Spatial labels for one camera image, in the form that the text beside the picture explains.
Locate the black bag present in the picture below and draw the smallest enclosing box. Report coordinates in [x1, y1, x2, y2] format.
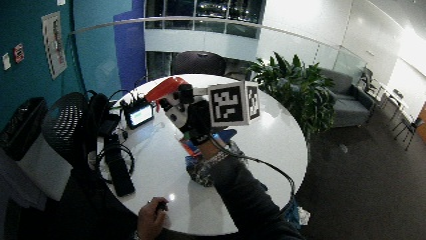
[85, 89, 122, 137]

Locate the curved glass railing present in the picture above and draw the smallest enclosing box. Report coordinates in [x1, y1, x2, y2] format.
[70, 15, 370, 76]

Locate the dark round-backed chair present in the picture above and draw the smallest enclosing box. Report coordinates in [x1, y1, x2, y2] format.
[170, 50, 228, 77]

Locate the blue packet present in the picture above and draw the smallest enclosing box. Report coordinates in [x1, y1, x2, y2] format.
[212, 128, 240, 145]

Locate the red plastic box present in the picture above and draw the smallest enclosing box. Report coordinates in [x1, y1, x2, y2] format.
[144, 76, 190, 103]

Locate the white cabinet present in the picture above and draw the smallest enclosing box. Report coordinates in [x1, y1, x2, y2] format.
[16, 133, 74, 202]

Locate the black trash bin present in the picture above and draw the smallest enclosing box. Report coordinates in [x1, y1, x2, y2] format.
[0, 96, 49, 162]

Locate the black mesh chair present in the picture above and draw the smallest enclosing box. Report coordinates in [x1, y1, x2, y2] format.
[41, 92, 97, 169]

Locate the white marker cube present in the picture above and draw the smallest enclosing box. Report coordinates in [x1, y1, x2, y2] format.
[206, 80, 261, 128]

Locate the black glove cable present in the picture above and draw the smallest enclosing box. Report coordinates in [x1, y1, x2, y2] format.
[206, 132, 297, 198]

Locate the small red wall sign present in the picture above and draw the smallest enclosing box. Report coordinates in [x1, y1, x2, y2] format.
[12, 42, 27, 64]

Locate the green potted plant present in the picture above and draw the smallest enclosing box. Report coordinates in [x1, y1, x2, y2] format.
[245, 51, 337, 138]

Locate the black coiled cable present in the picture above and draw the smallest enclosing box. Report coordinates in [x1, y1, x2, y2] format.
[93, 142, 136, 185]

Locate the large wall poster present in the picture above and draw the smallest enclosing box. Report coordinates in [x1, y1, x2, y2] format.
[40, 10, 69, 81]

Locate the small black remote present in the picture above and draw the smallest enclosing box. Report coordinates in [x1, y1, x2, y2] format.
[154, 200, 170, 213]

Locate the small white wall sign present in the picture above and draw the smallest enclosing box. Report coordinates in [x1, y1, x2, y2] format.
[1, 52, 13, 72]

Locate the orange packet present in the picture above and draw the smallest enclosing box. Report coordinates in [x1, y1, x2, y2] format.
[178, 137, 202, 158]

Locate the black power strip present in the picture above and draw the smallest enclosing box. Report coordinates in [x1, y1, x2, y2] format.
[105, 142, 137, 198]

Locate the black metal chair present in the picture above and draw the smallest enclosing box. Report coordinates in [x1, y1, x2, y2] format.
[390, 113, 426, 153]

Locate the small screen device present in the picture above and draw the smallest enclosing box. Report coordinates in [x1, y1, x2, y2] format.
[122, 100, 157, 130]

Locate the grey sofa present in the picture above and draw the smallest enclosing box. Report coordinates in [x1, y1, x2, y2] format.
[318, 67, 378, 129]

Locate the white crumpled paper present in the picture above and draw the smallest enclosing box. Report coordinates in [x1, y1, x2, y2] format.
[297, 205, 313, 227]

